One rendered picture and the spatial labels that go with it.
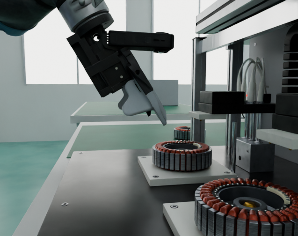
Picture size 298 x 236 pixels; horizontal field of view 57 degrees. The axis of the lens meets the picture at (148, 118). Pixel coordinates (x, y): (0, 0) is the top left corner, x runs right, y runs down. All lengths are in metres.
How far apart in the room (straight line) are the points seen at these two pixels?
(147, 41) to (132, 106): 0.11
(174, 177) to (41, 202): 0.22
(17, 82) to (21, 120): 0.64
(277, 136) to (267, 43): 0.46
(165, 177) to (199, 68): 0.35
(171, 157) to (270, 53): 0.38
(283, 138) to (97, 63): 0.30
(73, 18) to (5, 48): 4.79
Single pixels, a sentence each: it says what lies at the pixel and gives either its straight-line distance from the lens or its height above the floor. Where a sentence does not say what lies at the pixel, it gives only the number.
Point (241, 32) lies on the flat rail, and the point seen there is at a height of 1.02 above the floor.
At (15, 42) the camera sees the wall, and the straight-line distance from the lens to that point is 5.22.
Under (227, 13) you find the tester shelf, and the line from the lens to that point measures 0.60.
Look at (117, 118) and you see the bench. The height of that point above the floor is 0.72.
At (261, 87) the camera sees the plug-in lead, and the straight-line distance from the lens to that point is 0.56.
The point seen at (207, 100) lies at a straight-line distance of 0.52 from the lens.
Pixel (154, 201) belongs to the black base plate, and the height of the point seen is 0.77.
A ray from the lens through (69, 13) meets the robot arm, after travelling 0.48.
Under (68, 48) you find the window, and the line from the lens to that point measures 5.04.
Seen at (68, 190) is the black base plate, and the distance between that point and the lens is 0.45.
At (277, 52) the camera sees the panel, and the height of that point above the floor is 1.01.
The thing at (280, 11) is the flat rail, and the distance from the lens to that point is 0.44.
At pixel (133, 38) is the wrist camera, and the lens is 0.47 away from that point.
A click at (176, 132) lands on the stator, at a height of 0.77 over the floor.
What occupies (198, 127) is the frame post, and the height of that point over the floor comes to 0.83.
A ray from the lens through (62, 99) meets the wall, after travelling 5.02.
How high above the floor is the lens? 0.93
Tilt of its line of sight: 6 degrees down
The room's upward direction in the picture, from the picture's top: straight up
